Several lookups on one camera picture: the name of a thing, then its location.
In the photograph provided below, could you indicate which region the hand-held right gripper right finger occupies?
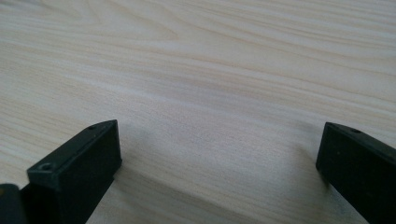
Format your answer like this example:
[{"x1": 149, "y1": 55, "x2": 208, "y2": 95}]
[{"x1": 315, "y1": 121, "x2": 396, "y2": 224}]

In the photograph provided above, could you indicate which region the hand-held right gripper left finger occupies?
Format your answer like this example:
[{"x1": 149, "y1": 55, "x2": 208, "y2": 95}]
[{"x1": 20, "y1": 119, "x2": 123, "y2": 224}]

